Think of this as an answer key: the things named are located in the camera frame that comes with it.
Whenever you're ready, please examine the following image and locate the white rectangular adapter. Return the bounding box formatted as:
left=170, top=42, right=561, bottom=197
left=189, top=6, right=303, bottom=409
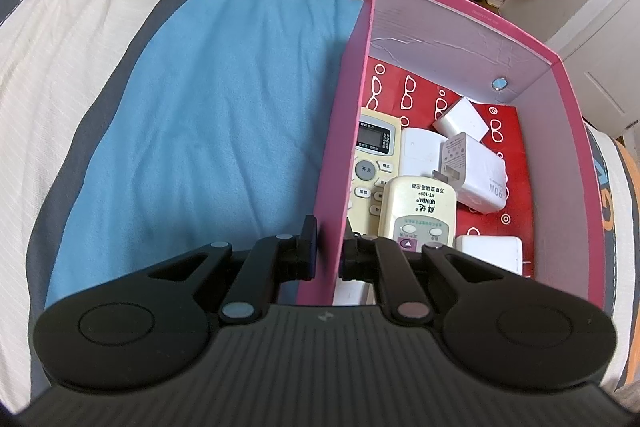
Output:
left=454, top=235, right=524, bottom=275

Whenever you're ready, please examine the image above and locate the beige remote purple button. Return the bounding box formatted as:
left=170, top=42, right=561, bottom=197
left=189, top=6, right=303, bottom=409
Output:
left=376, top=175, right=458, bottom=256

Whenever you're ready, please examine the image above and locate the white 90W charger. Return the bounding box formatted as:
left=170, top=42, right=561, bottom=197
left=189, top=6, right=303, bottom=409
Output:
left=435, top=132, right=508, bottom=215

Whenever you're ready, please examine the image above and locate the beige remote control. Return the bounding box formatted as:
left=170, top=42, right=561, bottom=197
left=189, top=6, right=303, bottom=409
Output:
left=347, top=108, right=401, bottom=235

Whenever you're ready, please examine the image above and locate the white charger cube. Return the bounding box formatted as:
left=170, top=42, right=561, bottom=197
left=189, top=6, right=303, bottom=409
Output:
left=433, top=98, right=489, bottom=142

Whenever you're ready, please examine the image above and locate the pink storage box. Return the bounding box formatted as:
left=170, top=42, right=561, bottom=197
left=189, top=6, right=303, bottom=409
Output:
left=296, top=0, right=605, bottom=306

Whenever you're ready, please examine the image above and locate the striped bed sheet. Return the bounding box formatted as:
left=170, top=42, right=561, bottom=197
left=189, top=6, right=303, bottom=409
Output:
left=1, top=0, right=639, bottom=412

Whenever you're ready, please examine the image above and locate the red glasses-print paper bag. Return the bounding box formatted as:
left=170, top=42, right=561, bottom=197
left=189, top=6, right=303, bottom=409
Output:
left=362, top=57, right=535, bottom=277

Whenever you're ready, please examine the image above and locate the white door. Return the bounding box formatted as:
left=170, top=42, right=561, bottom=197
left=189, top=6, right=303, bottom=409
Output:
left=550, top=0, right=639, bottom=142

